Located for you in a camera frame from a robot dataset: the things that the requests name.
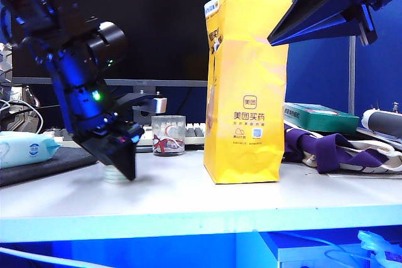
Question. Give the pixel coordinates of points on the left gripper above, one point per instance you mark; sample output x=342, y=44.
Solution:
x=106, y=126

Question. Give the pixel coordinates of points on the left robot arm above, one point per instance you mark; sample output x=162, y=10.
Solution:
x=72, y=70

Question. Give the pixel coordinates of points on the yellow paper bag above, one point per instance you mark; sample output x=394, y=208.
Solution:
x=251, y=76

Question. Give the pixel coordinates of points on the purple white tote bag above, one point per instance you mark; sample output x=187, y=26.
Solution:
x=329, y=148

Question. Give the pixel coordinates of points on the translucent plastic bag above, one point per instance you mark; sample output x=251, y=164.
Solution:
x=380, y=249

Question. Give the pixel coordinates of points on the dark grey felt pad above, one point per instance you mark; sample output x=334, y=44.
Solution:
x=69, y=159

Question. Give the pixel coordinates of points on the clear glass cup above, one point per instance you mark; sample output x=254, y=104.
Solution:
x=168, y=137

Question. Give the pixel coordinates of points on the blue wet wipes pack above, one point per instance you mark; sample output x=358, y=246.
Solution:
x=22, y=150

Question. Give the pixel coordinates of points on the grey white keyboard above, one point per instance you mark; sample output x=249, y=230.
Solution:
x=194, y=131

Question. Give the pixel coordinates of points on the green cardboard box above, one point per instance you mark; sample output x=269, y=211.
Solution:
x=320, y=120

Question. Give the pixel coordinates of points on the grey white cylindrical device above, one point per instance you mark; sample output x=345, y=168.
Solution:
x=384, y=123

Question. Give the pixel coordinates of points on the black computer monitor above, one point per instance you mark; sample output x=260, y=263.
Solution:
x=172, y=29

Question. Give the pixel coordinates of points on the white drawer cabinet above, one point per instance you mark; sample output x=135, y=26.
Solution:
x=314, y=255

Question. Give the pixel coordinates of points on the grey partition post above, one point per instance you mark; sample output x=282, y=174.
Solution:
x=352, y=76

